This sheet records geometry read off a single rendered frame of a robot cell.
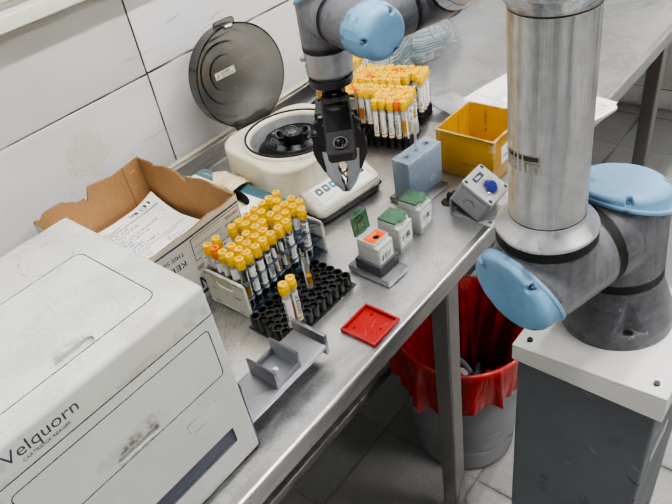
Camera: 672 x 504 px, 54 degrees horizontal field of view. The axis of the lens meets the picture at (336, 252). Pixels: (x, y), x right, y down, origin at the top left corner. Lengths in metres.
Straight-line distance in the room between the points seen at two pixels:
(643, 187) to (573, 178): 0.17
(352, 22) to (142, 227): 0.60
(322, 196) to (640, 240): 0.63
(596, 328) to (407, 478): 1.06
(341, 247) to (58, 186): 0.55
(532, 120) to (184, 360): 0.45
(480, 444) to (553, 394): 0.78
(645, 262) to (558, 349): 0.17
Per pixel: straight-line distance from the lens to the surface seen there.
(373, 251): 1.09
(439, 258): 1.16
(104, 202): 1.33
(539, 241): 0.75
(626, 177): 0.89
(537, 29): 0.64
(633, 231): 0.86
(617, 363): 0.96
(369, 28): 0.89
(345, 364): 1.00
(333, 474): 1.94
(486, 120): 1.43
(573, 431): 1.09
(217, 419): 0.84
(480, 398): 1.61
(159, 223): 1.29
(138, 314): 0.72
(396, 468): 1.93
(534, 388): 1.06
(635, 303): 0.94
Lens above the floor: 1.62
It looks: 38 degrees down
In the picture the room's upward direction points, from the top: 10 degrees counter-clockwise
